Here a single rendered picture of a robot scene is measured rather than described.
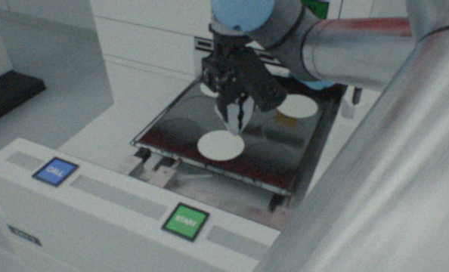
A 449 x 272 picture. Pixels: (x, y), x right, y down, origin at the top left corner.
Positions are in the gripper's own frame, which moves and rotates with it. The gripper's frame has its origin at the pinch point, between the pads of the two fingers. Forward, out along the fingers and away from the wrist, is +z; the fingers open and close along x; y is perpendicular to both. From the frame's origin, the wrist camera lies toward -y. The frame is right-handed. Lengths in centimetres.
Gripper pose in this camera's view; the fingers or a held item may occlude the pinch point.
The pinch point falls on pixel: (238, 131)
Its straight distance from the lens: 71.3
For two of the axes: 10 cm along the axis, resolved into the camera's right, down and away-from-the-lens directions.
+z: 0.0, 7.7, 6.4
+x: -8.2, 3.6, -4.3
